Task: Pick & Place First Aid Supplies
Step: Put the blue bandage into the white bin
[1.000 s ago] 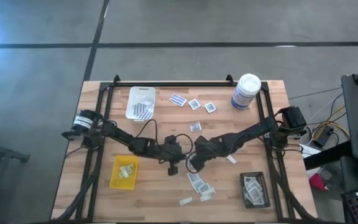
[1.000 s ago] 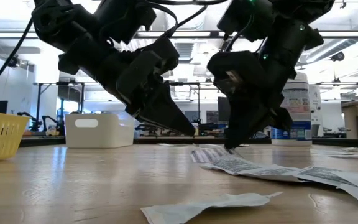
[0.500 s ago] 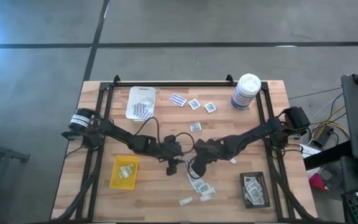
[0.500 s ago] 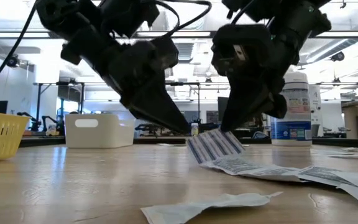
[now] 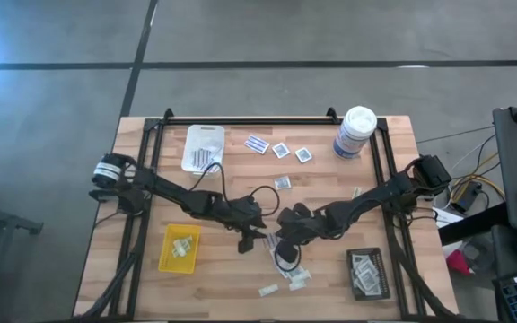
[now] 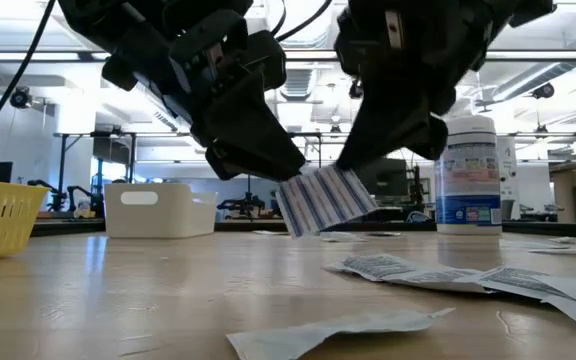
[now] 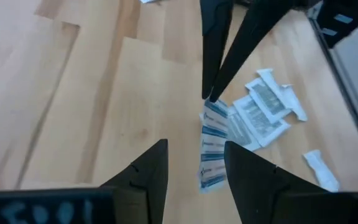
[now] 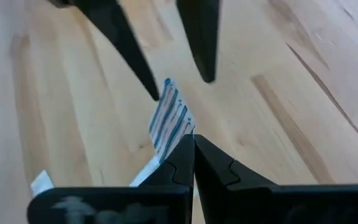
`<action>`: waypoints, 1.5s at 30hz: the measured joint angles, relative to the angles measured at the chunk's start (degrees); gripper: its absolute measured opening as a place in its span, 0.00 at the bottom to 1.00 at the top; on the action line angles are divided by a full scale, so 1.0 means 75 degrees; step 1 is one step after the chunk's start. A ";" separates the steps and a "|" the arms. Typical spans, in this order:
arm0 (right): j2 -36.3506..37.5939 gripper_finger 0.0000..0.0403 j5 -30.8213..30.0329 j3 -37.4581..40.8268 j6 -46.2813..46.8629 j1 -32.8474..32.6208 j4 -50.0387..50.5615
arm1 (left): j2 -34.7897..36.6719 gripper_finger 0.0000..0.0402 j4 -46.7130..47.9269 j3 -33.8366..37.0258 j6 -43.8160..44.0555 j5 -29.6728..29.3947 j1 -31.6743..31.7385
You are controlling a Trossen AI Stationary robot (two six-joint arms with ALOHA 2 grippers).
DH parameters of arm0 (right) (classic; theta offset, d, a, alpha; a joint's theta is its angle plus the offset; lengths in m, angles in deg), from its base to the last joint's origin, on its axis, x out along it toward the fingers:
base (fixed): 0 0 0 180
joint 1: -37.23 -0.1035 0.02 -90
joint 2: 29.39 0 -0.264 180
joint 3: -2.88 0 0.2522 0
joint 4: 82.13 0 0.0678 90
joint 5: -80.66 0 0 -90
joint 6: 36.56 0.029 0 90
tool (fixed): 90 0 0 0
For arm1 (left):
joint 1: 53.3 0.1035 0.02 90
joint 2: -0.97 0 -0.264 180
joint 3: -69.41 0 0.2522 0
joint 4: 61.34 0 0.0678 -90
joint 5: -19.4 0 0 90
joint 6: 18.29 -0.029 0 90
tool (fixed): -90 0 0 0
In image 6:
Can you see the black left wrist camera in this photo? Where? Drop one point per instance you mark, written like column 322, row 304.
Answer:
column 268, row 60

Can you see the black background robot arm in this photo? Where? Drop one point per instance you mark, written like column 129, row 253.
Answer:
column 63, row 192
column 243, row 204

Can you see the blue striped bandage packet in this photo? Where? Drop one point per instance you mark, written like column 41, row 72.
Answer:
column 325, row 200

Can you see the silver ceiling air duct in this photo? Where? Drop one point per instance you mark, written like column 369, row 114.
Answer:
column 298, row 82

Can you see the small pale green packet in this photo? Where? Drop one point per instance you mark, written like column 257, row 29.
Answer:
column 564, row 240

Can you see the black ceiling camera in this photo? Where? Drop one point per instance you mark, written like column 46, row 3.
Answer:
column 543, row 90
column 20, row 97

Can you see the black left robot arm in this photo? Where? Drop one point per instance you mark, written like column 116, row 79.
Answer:
column 118, row 20

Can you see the black overhead camera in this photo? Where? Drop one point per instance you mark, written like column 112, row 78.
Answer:
column 355, row 90

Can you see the black computer monitor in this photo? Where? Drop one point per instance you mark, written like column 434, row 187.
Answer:
column 390, row 177

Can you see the yellow plastic basket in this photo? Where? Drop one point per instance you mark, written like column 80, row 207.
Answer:
column 0, row 220

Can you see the black background workstation frame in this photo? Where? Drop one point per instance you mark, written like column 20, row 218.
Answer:
column 61, row 165

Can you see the white disinfectant wipes canister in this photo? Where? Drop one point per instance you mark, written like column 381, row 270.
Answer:
column 468, row 190

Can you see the long white bandage packet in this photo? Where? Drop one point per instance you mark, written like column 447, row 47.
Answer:
column 568, row 253

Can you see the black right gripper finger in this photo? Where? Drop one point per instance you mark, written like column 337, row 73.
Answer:
column 400, row 125
column 368, row 130

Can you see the small crumpled white packet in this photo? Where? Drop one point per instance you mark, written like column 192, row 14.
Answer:
column 318, row 332

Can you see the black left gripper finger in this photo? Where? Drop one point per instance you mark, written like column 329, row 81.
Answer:
column 253, row 130
column 230, row 167

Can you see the white plastic bin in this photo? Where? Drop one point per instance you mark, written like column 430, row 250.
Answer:
column 158, row 215

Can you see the white light strip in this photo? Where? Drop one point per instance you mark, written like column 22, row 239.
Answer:
column 23, row 56
column 543, row 54
column 313, row 54

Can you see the white pillar with poster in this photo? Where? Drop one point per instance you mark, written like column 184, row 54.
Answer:
column 509, row 170

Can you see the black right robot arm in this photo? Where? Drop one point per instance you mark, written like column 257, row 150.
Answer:
column 533, row 10

